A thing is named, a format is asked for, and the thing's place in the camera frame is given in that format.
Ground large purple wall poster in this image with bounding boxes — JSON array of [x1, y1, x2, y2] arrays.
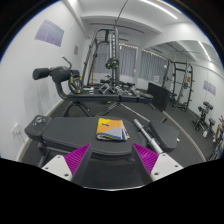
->
[[34, 19, 65, 48]]

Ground yellow orange blue printed towel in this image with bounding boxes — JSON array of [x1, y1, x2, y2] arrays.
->
[[95, 117, 131, 142]]

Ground black box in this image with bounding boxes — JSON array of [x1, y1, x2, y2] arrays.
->
[[146, 82, 170, 113]]

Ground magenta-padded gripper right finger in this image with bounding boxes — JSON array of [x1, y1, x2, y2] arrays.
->
[[131, 142, 185, 186]]

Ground short ceiling light strip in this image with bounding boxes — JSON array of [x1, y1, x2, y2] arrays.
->
[[197, 40, 213, 63]]

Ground black padded weight bench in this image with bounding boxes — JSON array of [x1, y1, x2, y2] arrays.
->
[[24, 114, 180, 188]]

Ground grey cable machine frame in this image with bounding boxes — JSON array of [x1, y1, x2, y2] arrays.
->
[[81, 27, 122, 88]]

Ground small purple wall poster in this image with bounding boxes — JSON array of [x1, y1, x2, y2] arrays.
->
[[202, 79, 218, 97]]

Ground white wall socket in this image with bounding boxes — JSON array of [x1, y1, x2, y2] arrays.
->
[[9, 123, 22, 139]]

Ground narrow grey window curtain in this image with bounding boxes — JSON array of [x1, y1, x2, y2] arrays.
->
[[138, 49, 168, 84]]

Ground black yellow-marked weight plate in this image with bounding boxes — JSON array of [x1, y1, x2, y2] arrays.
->
[[68, 72, 84, 94]]

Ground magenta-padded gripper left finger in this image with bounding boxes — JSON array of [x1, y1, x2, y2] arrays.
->
[[41, 143, 92, 186]]

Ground dumbbell rack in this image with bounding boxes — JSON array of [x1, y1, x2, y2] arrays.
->
[[193, 101, 214, 132]]

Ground silver barbell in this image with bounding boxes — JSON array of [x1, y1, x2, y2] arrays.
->
[[119, 102, 164, 155]]

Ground wide grey window curtain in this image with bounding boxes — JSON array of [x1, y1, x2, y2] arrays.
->
[[94, 42, 138, 78]]

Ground long ceiling light strip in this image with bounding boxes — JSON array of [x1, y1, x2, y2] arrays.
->
[[139, 0, 179, 20]]

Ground black power rack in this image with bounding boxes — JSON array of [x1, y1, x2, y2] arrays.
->
[[163, 59, 195, 113]]

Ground small black yellow weight plate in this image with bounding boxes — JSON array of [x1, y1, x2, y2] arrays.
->
[[105, 57, 120, 70]]

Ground small metal key bunch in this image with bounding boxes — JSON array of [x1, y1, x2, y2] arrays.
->
[[33, 116, 48, 127]]

